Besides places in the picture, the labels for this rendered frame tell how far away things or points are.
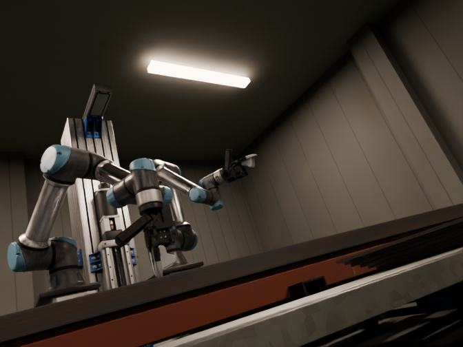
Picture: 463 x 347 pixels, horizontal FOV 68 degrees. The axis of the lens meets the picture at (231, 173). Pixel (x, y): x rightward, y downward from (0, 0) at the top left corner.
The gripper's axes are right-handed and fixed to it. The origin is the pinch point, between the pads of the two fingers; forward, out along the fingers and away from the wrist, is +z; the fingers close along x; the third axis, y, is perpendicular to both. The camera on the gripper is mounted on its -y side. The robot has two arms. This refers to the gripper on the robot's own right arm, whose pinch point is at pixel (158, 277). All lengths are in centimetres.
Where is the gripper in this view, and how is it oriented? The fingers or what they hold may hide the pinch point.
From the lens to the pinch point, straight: 99.3
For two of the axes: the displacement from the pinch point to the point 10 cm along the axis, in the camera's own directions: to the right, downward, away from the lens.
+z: 2.8, 8.9, -3.7
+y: 9.0, -1.1, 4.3
